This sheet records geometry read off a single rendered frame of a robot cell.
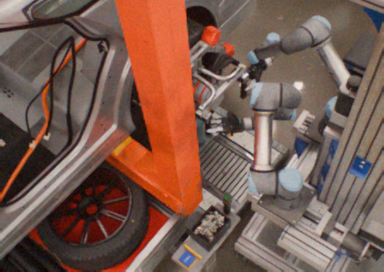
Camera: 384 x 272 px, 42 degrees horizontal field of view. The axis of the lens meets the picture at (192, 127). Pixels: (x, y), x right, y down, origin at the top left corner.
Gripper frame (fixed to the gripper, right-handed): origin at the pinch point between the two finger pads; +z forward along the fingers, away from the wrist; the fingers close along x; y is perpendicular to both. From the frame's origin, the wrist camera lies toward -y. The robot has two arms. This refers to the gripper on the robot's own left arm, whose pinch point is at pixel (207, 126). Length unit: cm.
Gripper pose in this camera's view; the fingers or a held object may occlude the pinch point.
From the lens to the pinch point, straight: 281.2
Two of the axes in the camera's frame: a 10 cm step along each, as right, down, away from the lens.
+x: -1.0, -8.3, 5.4
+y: 0.6, 5.4, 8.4
